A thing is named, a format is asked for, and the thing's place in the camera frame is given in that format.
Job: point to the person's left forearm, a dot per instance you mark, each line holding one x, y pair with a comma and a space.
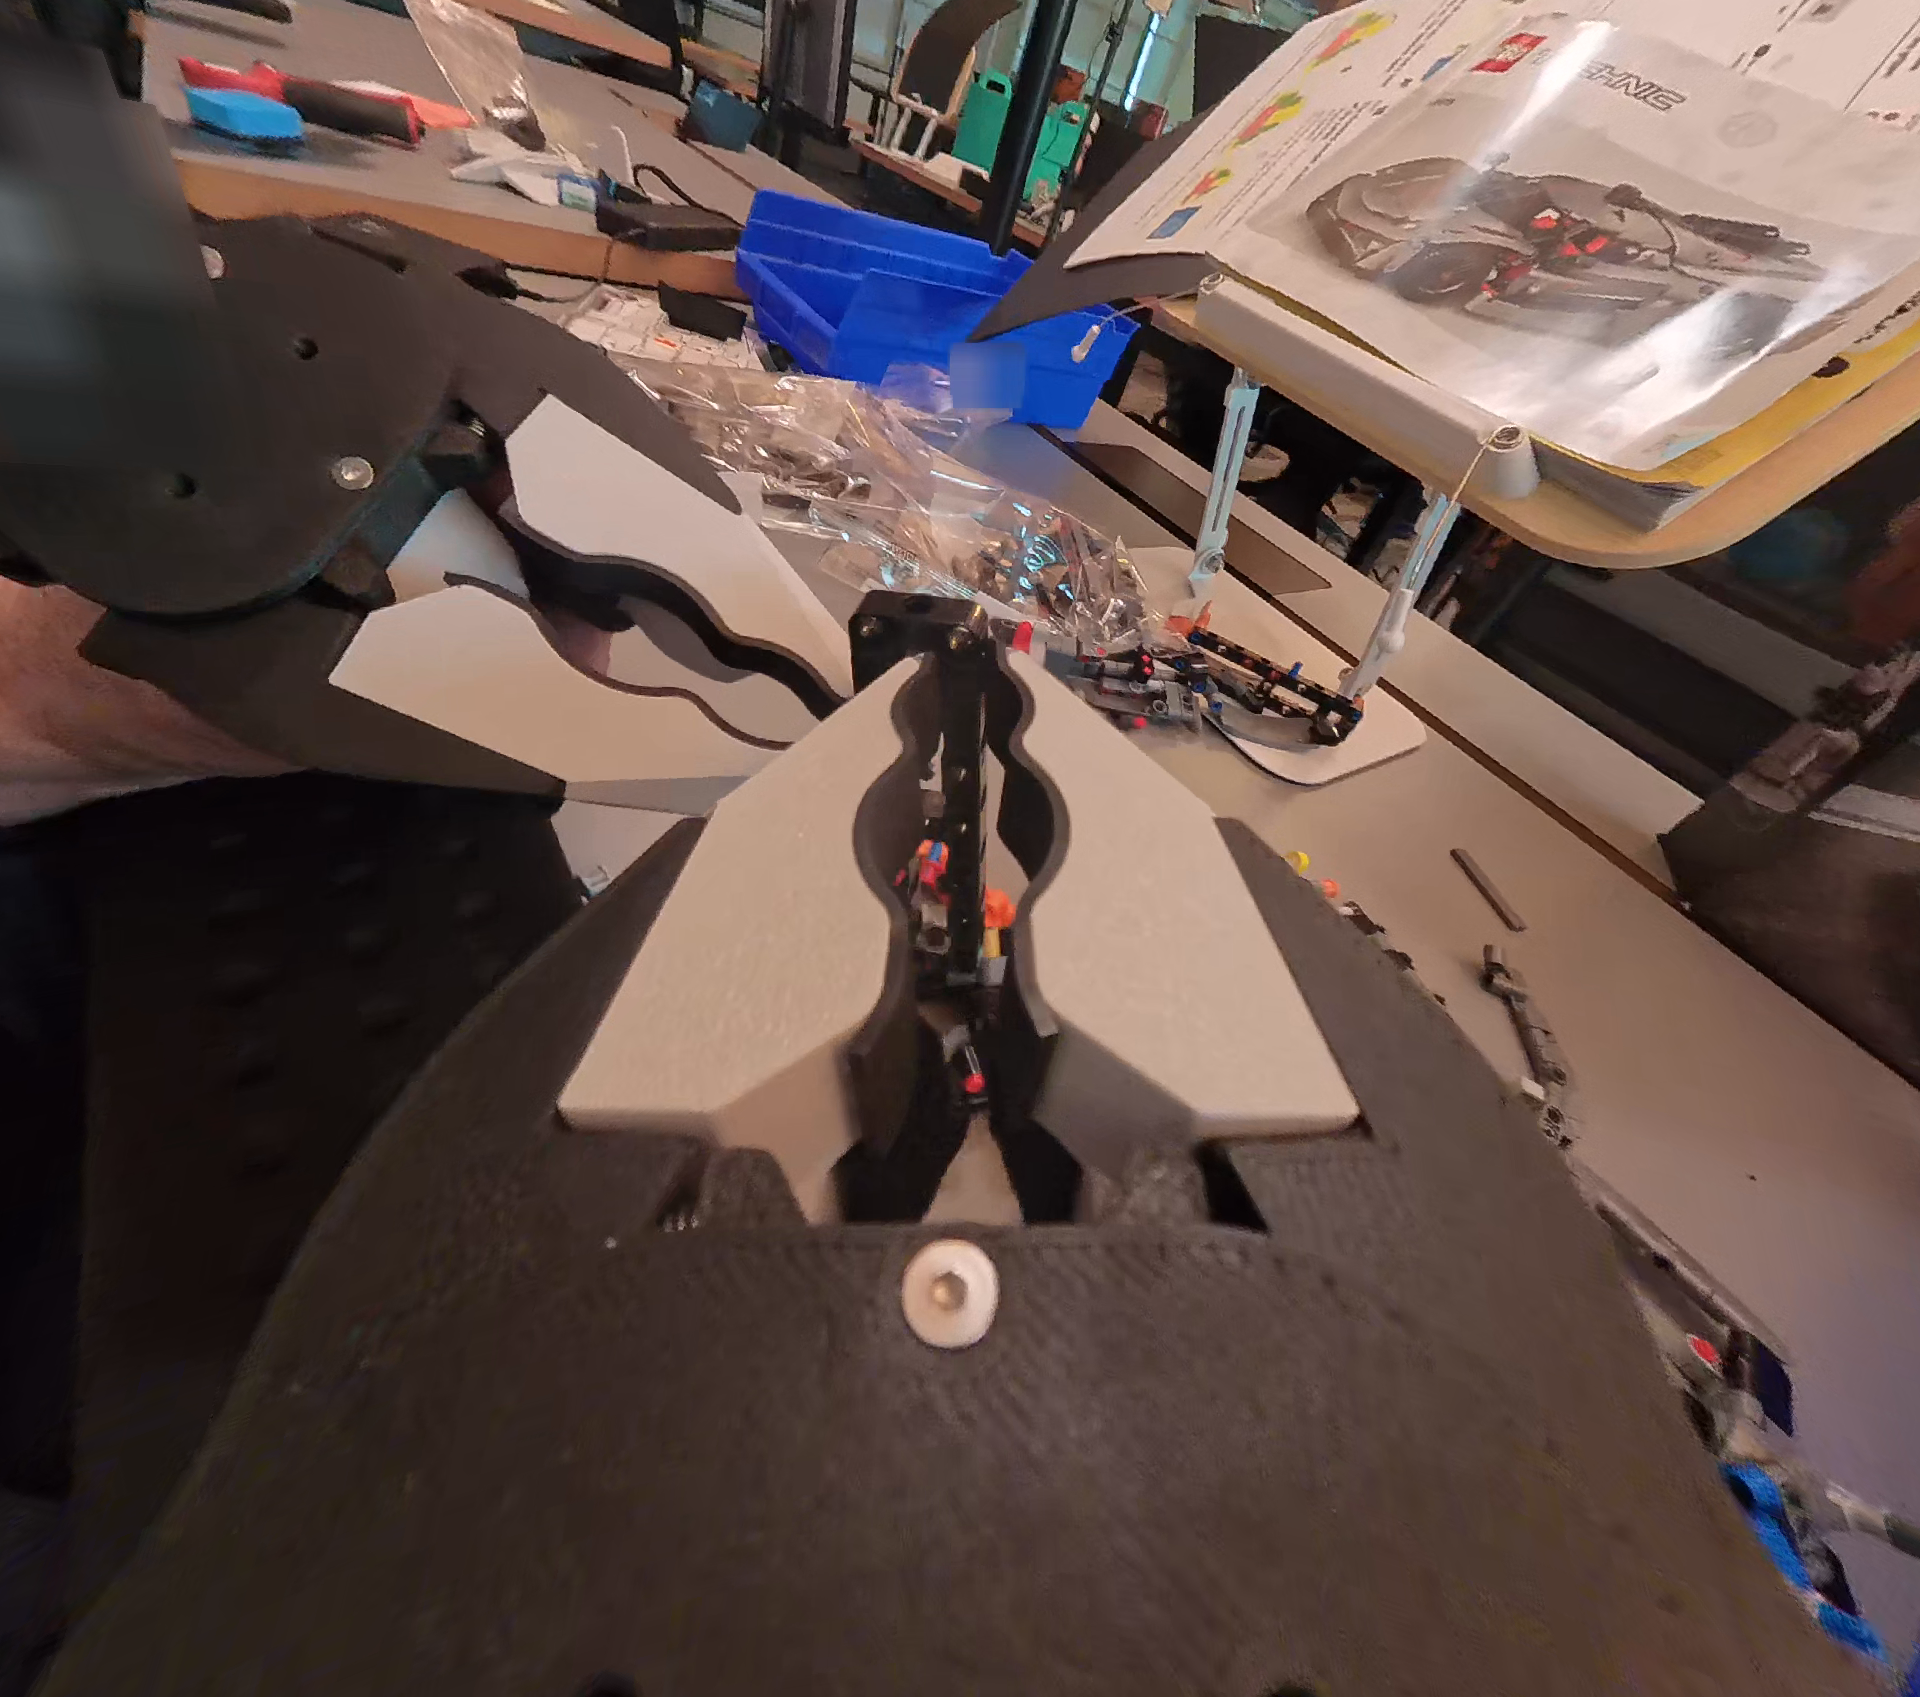
90, 722

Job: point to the black power adapter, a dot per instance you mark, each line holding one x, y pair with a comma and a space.
702, 310
668, 222

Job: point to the lego instruction booklet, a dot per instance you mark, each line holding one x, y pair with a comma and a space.
1500, 76

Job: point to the red black hand tool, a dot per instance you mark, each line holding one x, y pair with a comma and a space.
361, 106

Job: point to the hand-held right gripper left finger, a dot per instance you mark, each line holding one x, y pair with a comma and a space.
735, 962

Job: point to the dark grey lego driveshaft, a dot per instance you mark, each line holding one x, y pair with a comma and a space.
1531, 1036

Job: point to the black metal pole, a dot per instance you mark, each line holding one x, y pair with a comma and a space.
1059, 3

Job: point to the blue sponge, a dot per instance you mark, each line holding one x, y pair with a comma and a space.
240, 114

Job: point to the dark grey lego axle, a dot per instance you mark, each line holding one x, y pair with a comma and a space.
1489, 891

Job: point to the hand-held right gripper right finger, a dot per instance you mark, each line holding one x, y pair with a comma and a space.
1185, 976

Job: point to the black cabinet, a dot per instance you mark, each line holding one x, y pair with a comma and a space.
813, 3

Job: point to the black lego frame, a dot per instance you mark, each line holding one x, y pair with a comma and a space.
960, 797

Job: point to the green object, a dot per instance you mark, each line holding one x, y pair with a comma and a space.
1020, 137

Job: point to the blue storage bin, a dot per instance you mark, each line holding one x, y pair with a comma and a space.
840, 287

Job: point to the blue grey lego piston assembly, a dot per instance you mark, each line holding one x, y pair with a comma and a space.
1785, 1517

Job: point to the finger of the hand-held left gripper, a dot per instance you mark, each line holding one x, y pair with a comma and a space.
661, 497
495, 692

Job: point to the black curved lego subframe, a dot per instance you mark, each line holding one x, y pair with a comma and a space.
1291, 692

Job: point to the clear bags of lego parts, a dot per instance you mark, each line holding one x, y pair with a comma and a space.
840, 482

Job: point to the white book stand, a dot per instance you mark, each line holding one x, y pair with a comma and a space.
1350, 377

